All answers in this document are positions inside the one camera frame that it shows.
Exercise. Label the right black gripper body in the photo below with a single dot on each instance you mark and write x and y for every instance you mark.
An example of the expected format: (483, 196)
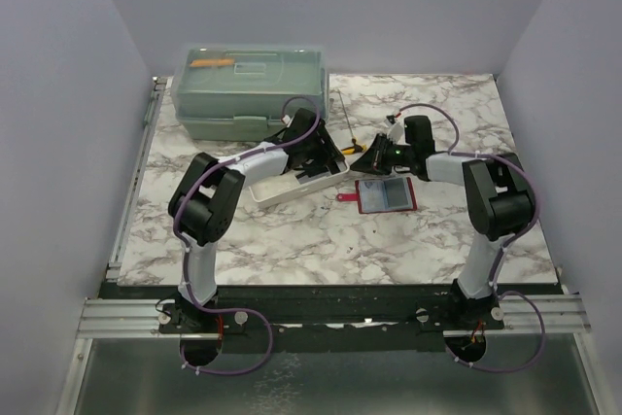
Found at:
(400, 155)

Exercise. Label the white rectangular plastic tray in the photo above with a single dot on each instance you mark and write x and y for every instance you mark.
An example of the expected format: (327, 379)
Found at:
(288, 187)

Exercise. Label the yellow black T-handle hex key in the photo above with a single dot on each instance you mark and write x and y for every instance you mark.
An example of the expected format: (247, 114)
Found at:
(355, 147)

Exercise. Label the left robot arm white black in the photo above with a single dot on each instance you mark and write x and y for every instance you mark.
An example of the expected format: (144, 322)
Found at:
(203, 205)

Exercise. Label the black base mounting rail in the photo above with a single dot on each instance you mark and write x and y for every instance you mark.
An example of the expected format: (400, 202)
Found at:
(302, 319)

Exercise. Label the silver diamond VIP card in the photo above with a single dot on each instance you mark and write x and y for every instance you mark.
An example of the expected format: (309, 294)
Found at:
(371, 195)

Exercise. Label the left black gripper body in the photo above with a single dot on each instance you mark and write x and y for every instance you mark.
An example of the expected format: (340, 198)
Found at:
(310, 149)

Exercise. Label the red leather card holder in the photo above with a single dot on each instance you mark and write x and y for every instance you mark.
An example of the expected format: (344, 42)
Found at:
(354, 197)

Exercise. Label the green plastic toolbox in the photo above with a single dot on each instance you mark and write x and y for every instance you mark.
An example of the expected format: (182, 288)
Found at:
(245, 102)

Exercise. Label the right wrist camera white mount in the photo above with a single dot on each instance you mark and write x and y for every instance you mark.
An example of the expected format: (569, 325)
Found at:
(395, 129)

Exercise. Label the orange tool inside toolbox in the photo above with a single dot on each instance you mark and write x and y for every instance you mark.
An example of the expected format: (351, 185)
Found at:
(212, 62)

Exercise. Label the credit card with magnetic stripe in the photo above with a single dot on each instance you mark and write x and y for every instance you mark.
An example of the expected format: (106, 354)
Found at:
(397, 194)

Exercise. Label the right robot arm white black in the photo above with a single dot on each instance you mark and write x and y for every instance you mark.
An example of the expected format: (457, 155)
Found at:
(501, 204)

